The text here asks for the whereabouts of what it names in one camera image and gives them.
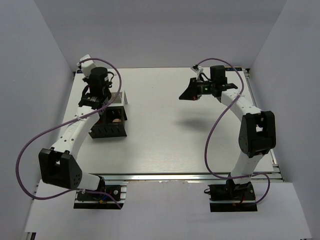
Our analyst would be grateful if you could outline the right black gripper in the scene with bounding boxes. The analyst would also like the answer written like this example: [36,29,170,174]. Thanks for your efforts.
[178,77,215,101]

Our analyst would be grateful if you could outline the pink round puff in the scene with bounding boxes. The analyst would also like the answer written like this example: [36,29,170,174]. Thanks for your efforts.
[112,118,122,123]

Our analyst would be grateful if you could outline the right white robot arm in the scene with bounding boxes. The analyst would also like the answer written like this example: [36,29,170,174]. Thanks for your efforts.
[179,65,276,200]

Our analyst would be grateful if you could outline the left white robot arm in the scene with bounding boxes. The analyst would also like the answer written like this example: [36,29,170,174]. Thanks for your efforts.
[38,67,112,200]

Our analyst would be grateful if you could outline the right blue table label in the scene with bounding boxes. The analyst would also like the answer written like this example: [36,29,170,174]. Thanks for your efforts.
[225,67,243,72]

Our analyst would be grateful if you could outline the white mesh organizer box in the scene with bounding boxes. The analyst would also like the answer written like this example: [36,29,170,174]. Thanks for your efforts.
[110,90,128,107]

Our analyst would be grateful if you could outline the black mesh organizer box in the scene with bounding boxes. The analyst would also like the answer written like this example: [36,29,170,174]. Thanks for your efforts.
[89,106,128,139]

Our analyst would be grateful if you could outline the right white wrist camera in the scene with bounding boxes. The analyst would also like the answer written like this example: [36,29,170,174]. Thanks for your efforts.
[190,64,203,82]

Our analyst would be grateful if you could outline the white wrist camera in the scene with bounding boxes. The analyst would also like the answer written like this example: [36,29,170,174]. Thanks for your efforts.
[190,64,203,82]
[76,60,97,78]

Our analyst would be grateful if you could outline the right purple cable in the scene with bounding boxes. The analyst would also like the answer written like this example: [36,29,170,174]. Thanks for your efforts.
[197,58,271,206]

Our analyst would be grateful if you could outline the purple cable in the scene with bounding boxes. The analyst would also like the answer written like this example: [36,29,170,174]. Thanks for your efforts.
[15,57,124,210]
[197,58,271,206]

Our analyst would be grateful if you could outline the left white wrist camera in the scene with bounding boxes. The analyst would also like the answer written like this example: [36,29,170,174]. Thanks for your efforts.
[76,60,97,78]

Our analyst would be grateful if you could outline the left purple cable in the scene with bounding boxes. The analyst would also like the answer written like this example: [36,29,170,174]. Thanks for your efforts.
[15,57,124,210]

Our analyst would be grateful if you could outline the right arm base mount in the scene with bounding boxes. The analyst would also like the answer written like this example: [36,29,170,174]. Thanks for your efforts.
[203,184,258,213]

